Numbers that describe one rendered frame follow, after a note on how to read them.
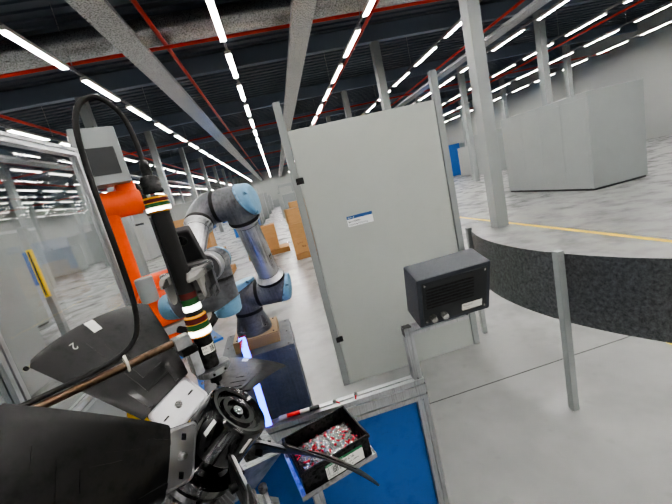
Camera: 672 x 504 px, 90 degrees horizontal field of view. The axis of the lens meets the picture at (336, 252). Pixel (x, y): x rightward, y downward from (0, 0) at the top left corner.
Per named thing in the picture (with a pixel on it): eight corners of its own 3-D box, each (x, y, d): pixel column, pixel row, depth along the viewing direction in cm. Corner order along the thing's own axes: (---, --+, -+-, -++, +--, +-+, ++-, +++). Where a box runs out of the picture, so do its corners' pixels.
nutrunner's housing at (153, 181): (212, 388, 68) (134, 159, 59) (204, 383, 71) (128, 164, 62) (229, 378, 71) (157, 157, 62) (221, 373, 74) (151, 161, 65)
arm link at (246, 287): (240, 306, 153) (231, 278, 150) (268, 300, 152) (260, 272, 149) (231, 317, 141) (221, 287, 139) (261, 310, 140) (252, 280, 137)
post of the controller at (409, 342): (414, 380, 118) (403, 329, 115) (411, 376, 121) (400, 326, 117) (422, 377, 119) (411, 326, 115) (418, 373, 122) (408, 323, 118)
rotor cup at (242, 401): (229, 511, 58) (273, 451, 57) (151, 476, 54) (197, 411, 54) (238, 449, 72) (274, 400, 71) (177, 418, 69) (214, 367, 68)
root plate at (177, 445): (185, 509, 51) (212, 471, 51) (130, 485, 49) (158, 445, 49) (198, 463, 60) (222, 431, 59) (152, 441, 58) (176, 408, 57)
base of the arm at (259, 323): (238, 329, 154) (231, 309, 152) (270, 319, 157) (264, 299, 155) (237, 342, 139) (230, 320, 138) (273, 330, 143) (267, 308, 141)
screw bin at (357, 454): (305, 497, 89) (299, 476, 88) (287, 457, 104) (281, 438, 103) (374, 454, 97) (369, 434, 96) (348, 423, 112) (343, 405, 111)
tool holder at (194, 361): (194, 390, 64) (178, 343, 62) (181, 380, 69) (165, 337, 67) (236, 365, 70) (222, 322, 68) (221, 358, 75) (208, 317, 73)
